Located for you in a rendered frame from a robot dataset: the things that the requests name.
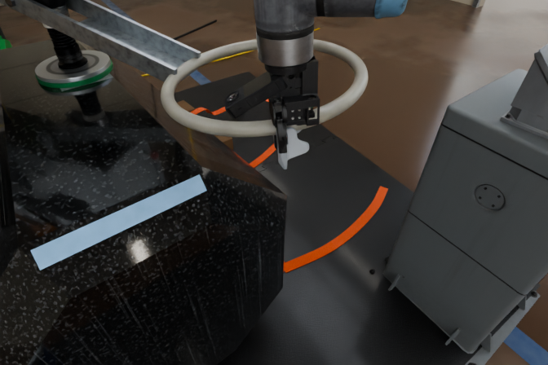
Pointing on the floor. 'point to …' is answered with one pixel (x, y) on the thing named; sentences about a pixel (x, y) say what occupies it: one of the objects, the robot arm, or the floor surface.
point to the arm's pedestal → (476, 222)
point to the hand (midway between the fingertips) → (279, 156)
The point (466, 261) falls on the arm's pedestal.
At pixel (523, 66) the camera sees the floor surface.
